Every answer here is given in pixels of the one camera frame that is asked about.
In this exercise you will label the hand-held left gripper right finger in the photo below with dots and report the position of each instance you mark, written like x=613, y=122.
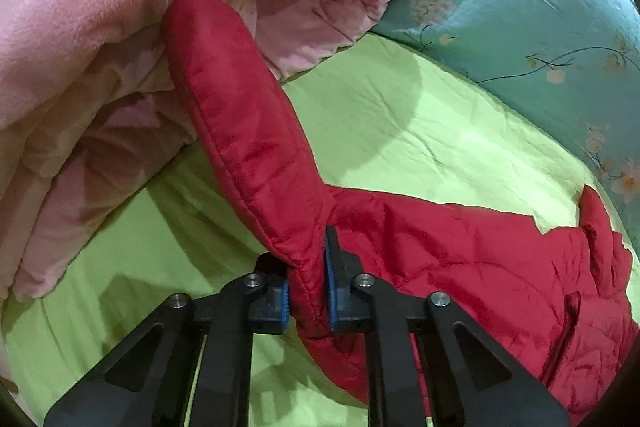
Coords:
x=331, y=292

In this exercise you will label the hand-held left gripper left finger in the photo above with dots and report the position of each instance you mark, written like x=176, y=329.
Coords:
x=284, y=307

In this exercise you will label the red quilted jacket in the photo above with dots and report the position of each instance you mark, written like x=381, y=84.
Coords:
x=400, y=252

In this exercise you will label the green bed sheet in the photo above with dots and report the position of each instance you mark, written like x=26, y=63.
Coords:
x=400, y=122

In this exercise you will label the pink blanket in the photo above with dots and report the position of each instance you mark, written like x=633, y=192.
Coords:
x=100, y=32

